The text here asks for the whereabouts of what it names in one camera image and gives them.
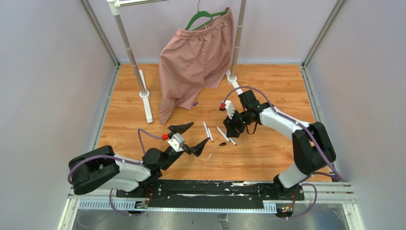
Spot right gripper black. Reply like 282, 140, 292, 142
224, 108, 252, 138

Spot white marker grey tip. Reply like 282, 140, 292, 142
216, 126, 230, 142

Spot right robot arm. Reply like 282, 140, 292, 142
219, 87, 337, 200

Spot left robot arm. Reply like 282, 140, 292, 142
67, 122, 209, 198

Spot white marker red tip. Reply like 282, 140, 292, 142
207, 127, 214, 142

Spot pink shorts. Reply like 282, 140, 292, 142
159, 7, 234, 125

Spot green clothes hanger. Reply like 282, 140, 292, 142
185, 0, 228, 31

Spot clothes rack metal white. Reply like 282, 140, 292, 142
106, 0, 250, 124

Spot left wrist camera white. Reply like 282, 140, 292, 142
167, 133, 185, 150

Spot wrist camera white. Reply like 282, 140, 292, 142
223, 100, 235, 119
167, 133, 185, 150

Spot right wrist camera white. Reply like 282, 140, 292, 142
223, 100, 235, 119

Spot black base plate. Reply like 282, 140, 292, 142
115, 179, 305, 209

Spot aluminium frame rail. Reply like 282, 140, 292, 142
59, 180, 364, 230

